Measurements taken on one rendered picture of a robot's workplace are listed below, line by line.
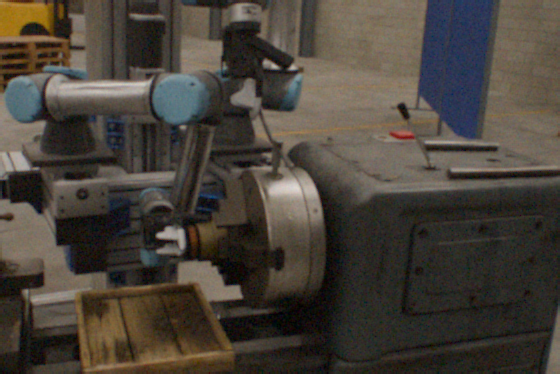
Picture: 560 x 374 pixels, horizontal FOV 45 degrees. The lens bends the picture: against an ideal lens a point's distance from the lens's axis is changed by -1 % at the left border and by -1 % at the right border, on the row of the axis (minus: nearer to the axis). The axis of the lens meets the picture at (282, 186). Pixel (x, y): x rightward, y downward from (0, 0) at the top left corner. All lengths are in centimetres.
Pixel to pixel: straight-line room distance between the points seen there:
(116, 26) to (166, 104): 57
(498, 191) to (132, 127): 108
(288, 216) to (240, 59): 38
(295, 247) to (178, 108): 43
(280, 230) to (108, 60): 93
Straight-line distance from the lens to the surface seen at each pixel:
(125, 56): 210
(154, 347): 148
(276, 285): 141
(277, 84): 199
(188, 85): 155
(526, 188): 155
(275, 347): 156
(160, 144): 210
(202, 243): 145
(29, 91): 175
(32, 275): 152
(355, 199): 136
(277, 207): 139
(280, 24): 200
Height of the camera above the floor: 162
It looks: 16 degrees down
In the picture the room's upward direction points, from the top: 3 degrees clockwise
